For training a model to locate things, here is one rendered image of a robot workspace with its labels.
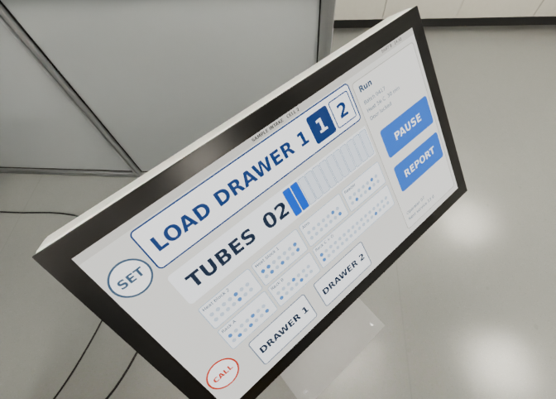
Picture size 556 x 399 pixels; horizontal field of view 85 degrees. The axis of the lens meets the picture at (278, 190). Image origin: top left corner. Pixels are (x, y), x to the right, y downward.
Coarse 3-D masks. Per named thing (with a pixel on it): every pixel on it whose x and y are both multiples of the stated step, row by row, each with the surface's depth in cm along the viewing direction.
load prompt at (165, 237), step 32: (352, 96) 38; (288, 128) 35; (320, 128) 37; (256, 160) 34; (288, 160) 36; (192, 192) 31; (224, 192) 33; (256, 192) 35; (160, 224) 30; (192, 224) 32; (160, 256) 31
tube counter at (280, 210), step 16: (352, 144) 39; (368, 144) 41; (320, 160) 38; (336, 160) 39; (352, 160) 40; (368, 160) 41; (304, 176) 37; (320, 176) 38; (336, 176) 39; (288, 192) 36; (304, 192) 37; (320, 192) 38; (272, 208) 36; (288, 208) 37; (304, 208) 38; (272, 224) 36; (288, 224) 37
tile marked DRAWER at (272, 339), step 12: (300, 300) 40; (288, 312) 40; (300, 312) 41; (312, 312) 41; (276, 324) 39; (288, 324) 40; (300, 324) 41; (264, 336) 39; (276, 336) 39; (288, 336) 40; (252, 348) 38; (264, 348) 39; (276, 348) 40; (264, 360) 39
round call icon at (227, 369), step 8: (216, 360) 36; (224, 360) 37; (232, 360) 37; (208, 368) 36; (216, 368) 36; (224, 368) 37; (232, 368) 37; (240, 368) 38; (200, 376) 35; (208, 376) 36; (216, 376) 36; (224, 376) 37; (232, 376) 38; (208, 384) 36; (216, 384) 37; (224, 384) 37; (216, 392) 37
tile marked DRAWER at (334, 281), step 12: (348, 252) 43; (360, 252) 44; (336, 264) 42; (348, 264) 43; (360, 264) 44; (324, 276) 41; (336, 276) 42; (348, 276) 43; (324, 288) 42; (336, 288) 43; (324, 300) 42
